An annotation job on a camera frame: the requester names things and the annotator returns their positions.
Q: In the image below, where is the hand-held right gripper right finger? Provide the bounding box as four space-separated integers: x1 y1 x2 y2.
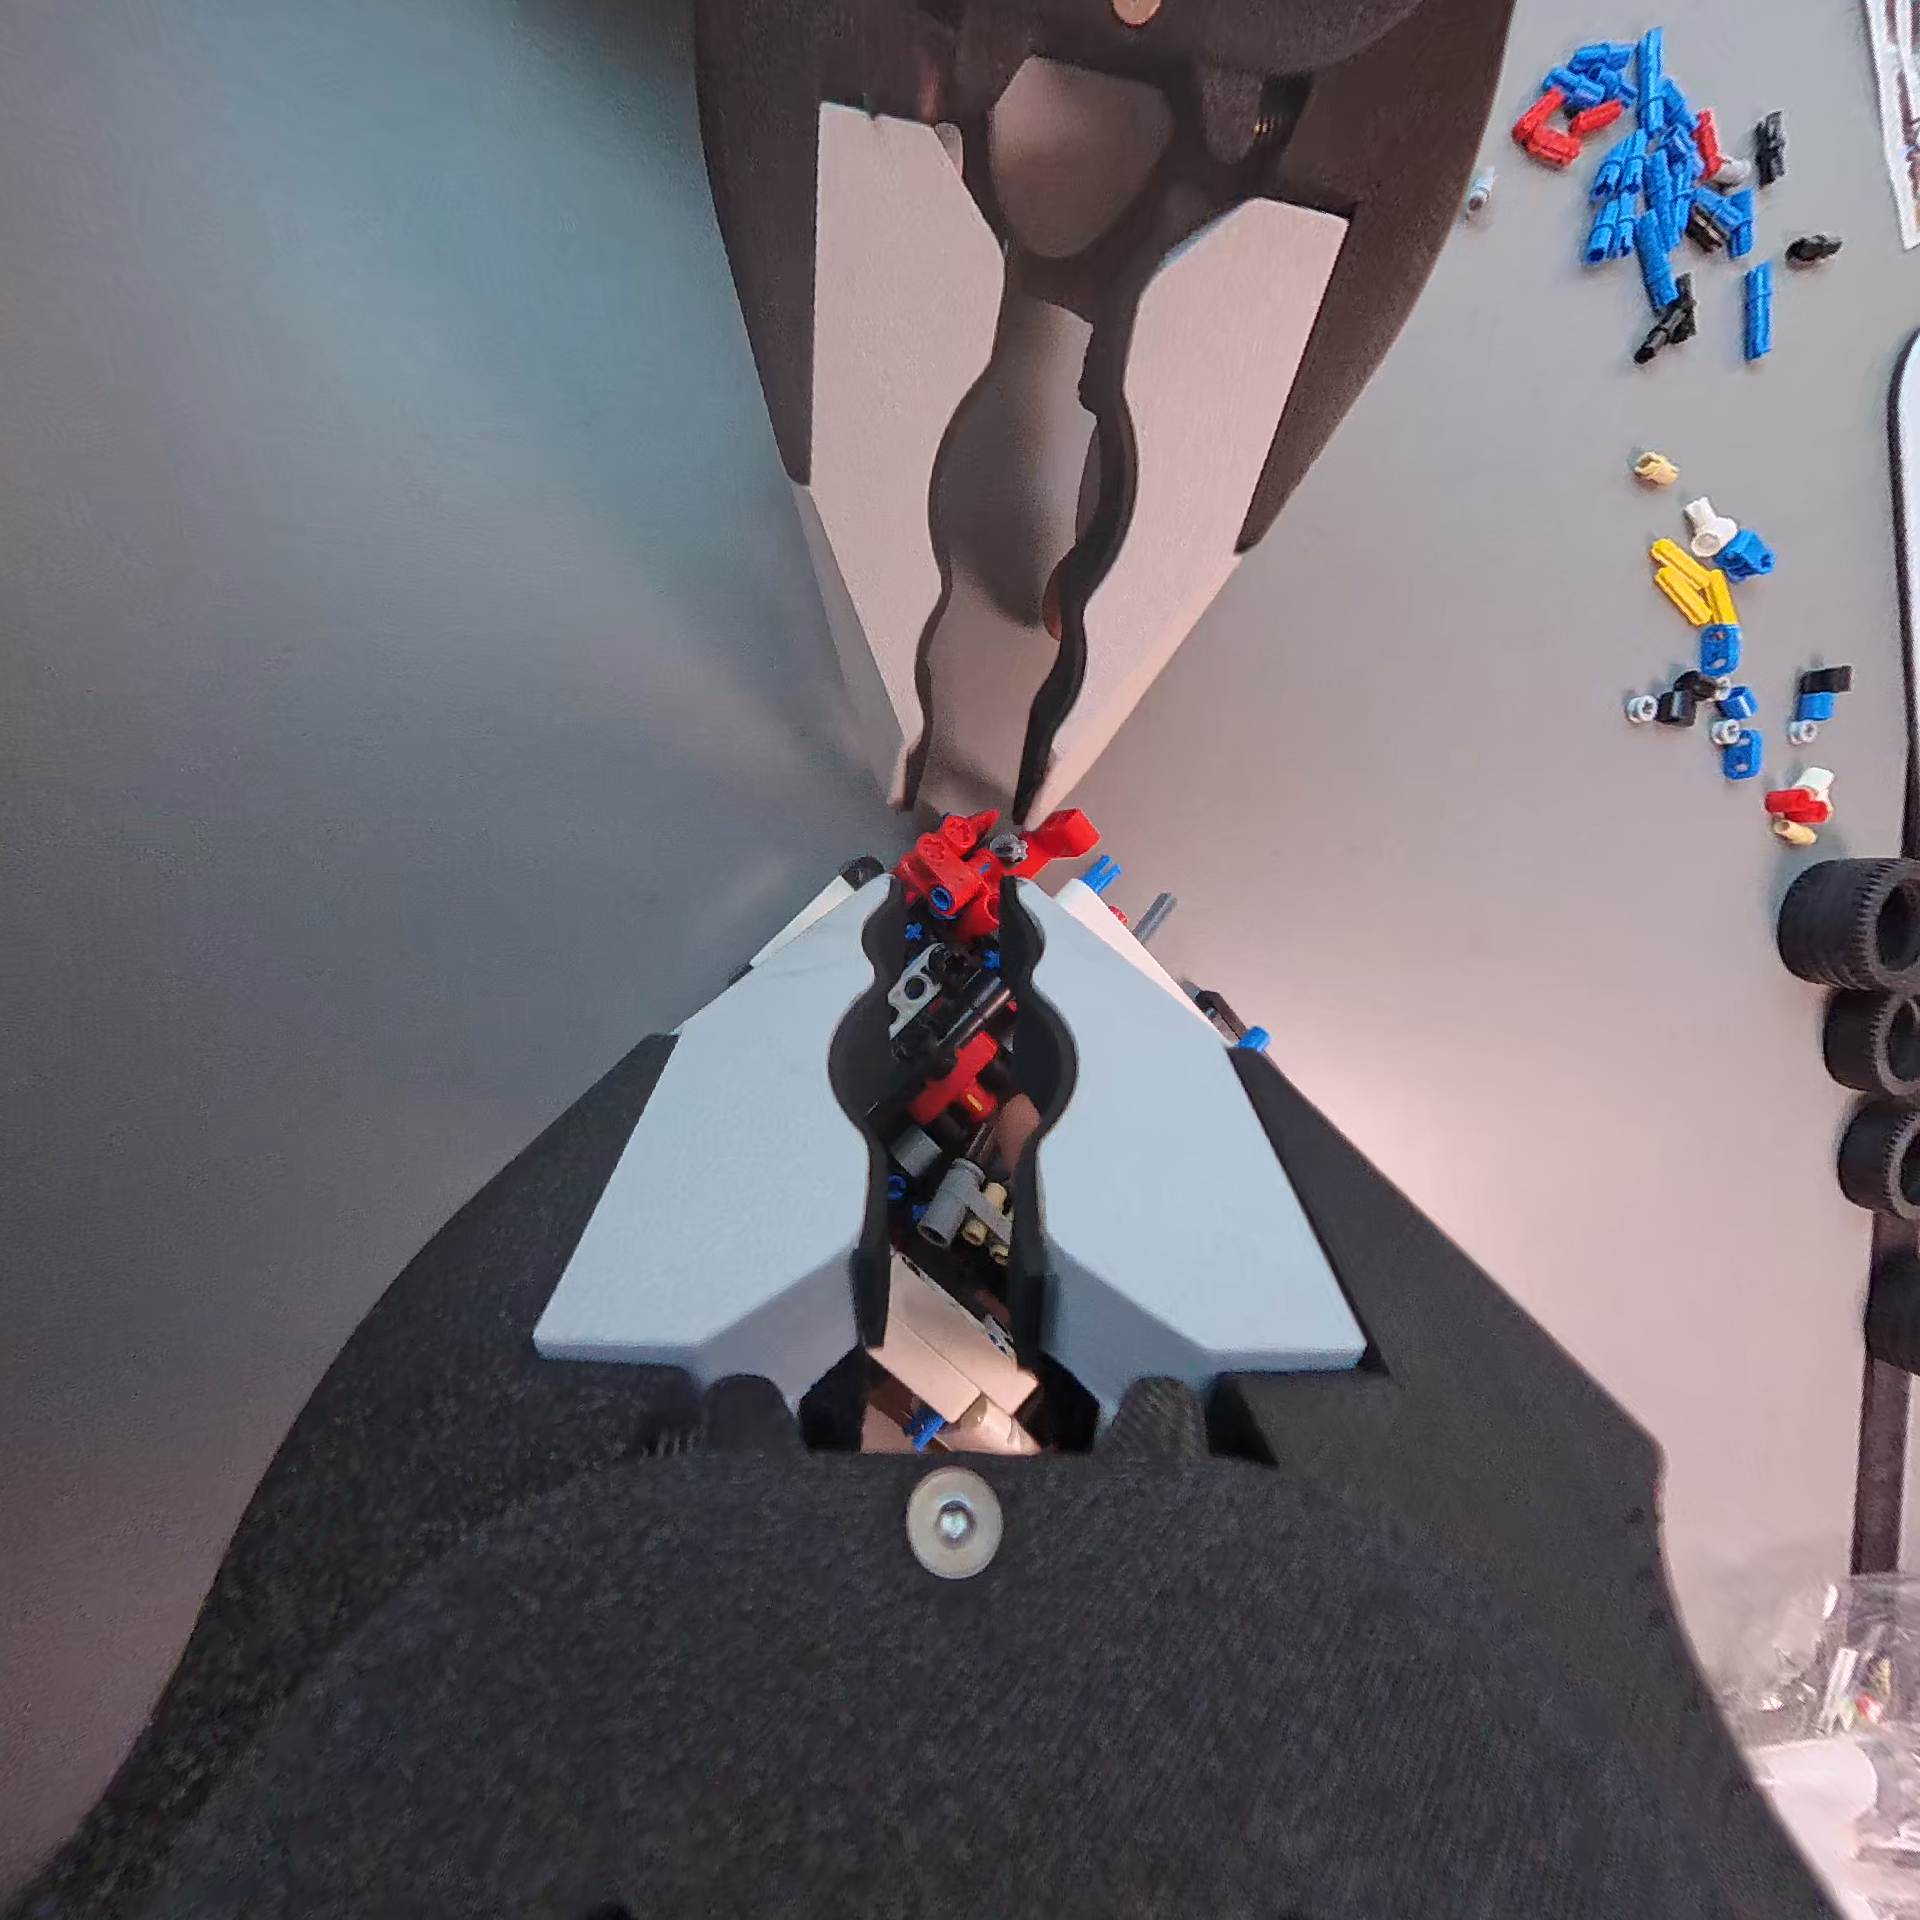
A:
996 876 1369 1404

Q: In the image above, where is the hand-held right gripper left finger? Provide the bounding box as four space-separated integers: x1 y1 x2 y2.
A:
532 873 900 1387

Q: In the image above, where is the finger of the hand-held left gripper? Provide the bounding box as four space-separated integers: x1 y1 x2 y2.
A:
1019 191 1357 825
791 100 1037 825

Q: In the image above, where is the toy brick vehicle model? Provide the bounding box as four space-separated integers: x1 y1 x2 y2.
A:
747 809 1275 1458

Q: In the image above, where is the grey desk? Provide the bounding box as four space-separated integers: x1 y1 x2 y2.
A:
0 0 1920 1920

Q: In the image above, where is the pile of blue brick pins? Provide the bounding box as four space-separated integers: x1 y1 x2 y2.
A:
1467 26 1846 370

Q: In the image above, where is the scatter of mixed brick pieces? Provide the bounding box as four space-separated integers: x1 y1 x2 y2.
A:
1626 447 1856 783

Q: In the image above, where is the building instruction booklet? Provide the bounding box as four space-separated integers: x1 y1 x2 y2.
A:
1859 0 1920 251

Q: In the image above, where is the white monitor stand base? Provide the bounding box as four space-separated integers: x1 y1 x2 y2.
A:
1882 327 1920 864

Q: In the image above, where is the black toy tyre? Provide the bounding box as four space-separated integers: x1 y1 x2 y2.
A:
1822 984 1920 1098
1859 1222 1920 1375
1835 1099 1920 1221
1777 860 1920 993

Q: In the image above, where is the clear plastic bag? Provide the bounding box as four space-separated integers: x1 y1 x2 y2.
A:
1708 1577 1920 1920

